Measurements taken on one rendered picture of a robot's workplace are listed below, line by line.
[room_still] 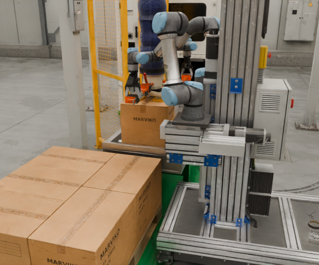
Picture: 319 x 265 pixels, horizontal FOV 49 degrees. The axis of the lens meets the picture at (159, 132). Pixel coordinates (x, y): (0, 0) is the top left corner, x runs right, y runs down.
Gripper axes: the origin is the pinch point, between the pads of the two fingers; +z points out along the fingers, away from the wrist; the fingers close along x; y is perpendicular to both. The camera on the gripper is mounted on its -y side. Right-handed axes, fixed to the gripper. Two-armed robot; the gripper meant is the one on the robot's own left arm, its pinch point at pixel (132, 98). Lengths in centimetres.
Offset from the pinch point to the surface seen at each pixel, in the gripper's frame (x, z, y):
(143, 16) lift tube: 5, -55, 50
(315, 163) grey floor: -167, 107, 163
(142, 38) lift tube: 6, -38, 52
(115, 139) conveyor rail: 31, 50, 45
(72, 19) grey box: 88, -50, 96
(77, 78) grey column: 91, 9, 102
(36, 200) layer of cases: 47, 54, -62
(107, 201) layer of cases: 2, 54, -54
